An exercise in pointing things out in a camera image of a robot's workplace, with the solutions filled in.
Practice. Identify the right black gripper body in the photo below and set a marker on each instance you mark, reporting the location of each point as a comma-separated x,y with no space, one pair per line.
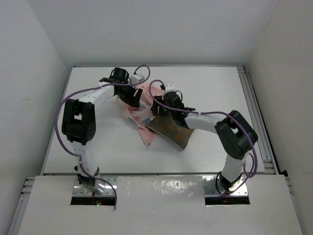
159,106

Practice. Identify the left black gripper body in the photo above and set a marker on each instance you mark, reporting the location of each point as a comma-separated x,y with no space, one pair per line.
126,93

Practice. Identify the pink cartoon print pillowcase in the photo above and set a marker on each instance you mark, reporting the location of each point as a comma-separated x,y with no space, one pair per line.
141,116

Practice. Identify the grey orange patterned pillow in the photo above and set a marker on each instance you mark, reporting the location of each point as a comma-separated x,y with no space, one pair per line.
166,127

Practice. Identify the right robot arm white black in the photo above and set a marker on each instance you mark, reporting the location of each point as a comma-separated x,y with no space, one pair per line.
235,133

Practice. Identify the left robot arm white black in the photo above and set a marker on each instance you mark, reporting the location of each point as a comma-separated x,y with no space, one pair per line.
79,121

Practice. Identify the white front cover panel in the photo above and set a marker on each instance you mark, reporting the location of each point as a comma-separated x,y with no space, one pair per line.
160,205

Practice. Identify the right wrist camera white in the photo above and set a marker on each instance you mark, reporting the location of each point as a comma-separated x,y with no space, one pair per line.
169,87

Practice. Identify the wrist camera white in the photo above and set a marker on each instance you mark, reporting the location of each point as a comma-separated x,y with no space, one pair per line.
136,78
169,87

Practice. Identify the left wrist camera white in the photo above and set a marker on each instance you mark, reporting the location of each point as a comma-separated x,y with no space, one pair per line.
136,78

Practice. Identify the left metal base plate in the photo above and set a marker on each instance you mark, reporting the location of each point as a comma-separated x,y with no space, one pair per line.
100,188

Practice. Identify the right aluminium frame rail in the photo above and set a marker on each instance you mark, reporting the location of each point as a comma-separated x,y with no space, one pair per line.
265,148

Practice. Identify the aluminium frame rail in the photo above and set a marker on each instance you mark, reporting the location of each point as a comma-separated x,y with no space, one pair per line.
265,148
21,206

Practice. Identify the left aluminium frame rail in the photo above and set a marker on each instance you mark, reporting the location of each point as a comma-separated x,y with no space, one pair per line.
21,206

